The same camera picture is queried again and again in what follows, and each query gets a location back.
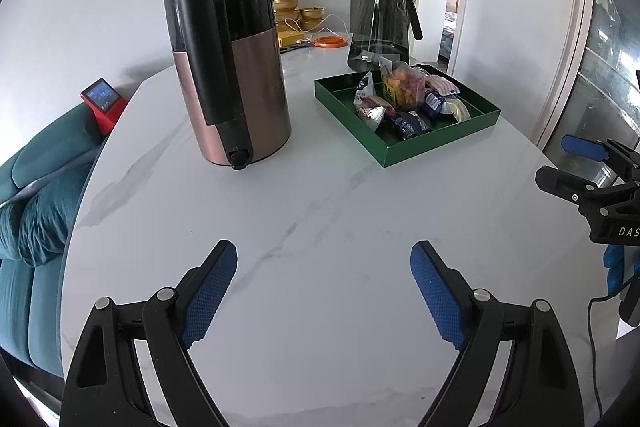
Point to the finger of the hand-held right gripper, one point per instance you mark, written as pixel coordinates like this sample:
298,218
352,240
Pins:
582,147
565,184

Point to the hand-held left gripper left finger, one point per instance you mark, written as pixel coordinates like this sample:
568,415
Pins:
210,292

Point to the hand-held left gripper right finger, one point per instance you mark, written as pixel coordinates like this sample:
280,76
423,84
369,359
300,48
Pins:
437,292

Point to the pale yellow snack packet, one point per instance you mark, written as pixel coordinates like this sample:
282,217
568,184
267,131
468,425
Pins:
457,111

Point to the pink snack packet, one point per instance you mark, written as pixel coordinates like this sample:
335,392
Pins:
442,84

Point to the blue white snack packet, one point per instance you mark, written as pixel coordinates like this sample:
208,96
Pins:
435,103

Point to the dark blue snack packet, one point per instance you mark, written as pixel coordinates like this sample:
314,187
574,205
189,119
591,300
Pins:
410,127

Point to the clear bag of orange snacks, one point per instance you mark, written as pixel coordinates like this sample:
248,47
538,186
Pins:
402,87

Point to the white red snack packet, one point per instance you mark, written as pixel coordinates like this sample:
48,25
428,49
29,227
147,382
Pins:
369,104

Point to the green tray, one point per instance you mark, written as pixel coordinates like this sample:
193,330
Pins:
340,92

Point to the person's right hand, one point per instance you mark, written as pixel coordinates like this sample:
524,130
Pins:
616,264

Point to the glass sliding door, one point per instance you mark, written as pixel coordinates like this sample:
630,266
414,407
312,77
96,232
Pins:
610,57

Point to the teal sofa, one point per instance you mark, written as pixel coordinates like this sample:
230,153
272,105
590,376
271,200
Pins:
35,217

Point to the rose gold black kettle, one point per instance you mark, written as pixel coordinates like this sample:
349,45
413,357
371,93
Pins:
250,97

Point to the red device with screen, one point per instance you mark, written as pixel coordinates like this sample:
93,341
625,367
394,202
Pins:
107,117

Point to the yellow box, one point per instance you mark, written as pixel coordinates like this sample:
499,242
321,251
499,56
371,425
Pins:
290,38

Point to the stack of gold bowls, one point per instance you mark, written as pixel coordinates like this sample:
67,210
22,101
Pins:
285,4

